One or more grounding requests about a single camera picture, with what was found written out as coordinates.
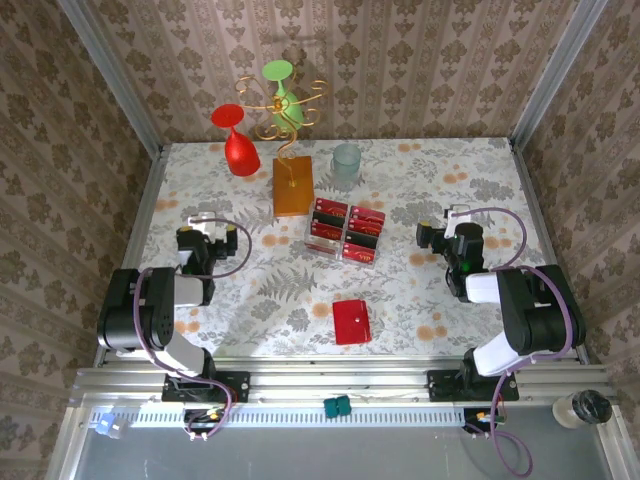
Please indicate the black VIP card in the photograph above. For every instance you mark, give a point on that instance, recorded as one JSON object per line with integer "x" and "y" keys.
{"x": 327, "y": 220}
{"x": 362, "y": 239}

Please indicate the red card holder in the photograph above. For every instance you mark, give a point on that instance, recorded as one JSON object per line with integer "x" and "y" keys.
{"x": 352, "y": 322}

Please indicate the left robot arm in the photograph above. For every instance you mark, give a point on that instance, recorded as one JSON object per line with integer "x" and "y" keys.
{"x": 125, "y": 310}

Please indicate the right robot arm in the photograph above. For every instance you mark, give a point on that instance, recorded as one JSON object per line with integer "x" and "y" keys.
{"x": 540, "y": 320}

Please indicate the floral tablecloth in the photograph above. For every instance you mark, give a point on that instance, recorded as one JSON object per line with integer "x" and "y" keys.
{"x": 210, "y": 170}

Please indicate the red wine glass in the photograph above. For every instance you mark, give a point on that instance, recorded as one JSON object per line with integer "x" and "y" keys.
{"x": 242, "y": 155}

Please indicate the clear plastic cup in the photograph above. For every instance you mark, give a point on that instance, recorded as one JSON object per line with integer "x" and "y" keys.
{"x": 345, "y": 162}

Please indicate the black power connector box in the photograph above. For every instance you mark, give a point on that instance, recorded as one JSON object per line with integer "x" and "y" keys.
{"x": 472, "y": 425}
{"x": 197, "y": 425}

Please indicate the green wine glass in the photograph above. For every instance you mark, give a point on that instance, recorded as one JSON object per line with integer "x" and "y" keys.
{"x": 276, "y": 70}

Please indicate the teal connector block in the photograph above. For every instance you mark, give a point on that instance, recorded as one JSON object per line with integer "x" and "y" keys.
{"x": 337, "y": 406}

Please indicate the jar with black lid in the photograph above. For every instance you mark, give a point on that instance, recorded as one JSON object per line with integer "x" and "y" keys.
{"x": 585, "y": 407}

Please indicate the blue white connector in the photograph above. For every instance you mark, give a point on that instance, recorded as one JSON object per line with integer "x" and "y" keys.
{"x": 107, "y": 426}

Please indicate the grey metal sheet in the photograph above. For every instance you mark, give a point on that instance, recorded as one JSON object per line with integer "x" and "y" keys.
{"x": 325, "y": 455}

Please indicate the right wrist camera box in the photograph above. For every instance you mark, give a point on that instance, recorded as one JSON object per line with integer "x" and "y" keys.
{"x": 455, "y": 217}

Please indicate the aluminium side rail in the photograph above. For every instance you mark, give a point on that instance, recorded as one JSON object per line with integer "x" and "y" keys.
{"x": 541, "y": 225}
{"x": 132, "y": 250}

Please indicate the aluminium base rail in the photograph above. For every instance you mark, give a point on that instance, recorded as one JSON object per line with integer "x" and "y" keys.
{"x": 350, "y": 380}

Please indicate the aluminium frame post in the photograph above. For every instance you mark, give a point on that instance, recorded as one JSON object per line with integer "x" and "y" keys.
{"x": 111, "y": 75}
{"x": 556, "y": 75}

